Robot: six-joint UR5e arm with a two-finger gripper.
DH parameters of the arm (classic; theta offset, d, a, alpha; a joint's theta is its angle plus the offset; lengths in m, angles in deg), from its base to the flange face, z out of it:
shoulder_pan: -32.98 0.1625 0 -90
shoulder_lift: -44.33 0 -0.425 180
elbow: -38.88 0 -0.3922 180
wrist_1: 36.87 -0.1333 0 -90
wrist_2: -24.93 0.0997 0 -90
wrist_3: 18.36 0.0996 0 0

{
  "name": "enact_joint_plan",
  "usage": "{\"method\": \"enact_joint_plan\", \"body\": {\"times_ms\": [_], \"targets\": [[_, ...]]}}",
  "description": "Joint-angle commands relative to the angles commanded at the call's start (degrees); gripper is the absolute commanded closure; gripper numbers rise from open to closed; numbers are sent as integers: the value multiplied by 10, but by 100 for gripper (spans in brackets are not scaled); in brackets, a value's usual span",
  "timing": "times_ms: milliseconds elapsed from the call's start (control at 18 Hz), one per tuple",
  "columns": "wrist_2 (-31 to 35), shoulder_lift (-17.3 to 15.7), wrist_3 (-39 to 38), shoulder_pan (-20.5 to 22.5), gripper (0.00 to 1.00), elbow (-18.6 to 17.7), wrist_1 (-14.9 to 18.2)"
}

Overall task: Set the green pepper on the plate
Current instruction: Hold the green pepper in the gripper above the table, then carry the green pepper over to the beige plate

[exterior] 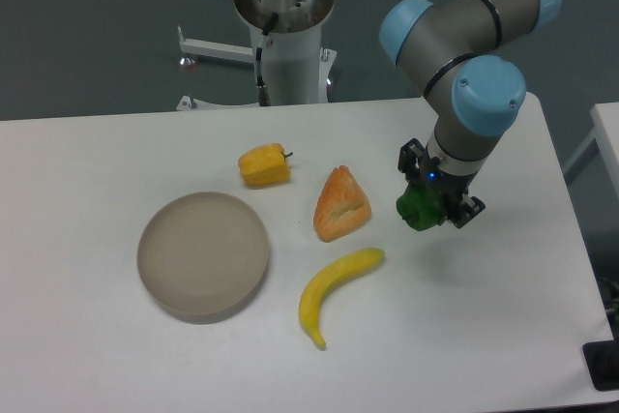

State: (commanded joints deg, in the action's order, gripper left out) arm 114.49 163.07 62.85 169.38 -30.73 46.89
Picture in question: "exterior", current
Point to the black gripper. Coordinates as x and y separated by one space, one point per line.
445 174

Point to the green pepper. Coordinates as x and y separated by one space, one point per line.
421 207

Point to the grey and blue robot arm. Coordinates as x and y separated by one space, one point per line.
449 55

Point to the yellow pepper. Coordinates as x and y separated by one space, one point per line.
264 165

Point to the beige round plate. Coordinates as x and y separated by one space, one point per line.
203 257

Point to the orange bread slice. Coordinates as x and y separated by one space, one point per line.
342 207

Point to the yellow banana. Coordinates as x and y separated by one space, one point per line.
330 278

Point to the white side table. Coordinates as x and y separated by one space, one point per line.
601 140

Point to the black device at table edge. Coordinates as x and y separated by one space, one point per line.
601 358

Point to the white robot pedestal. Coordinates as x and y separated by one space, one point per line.
291 66

